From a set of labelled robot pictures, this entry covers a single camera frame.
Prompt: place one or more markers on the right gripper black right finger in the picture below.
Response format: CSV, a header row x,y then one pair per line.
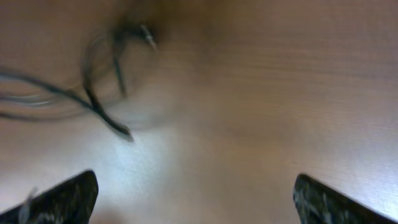
x,y
318,203

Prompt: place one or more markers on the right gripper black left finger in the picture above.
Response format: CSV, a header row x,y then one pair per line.
x,y
71,201

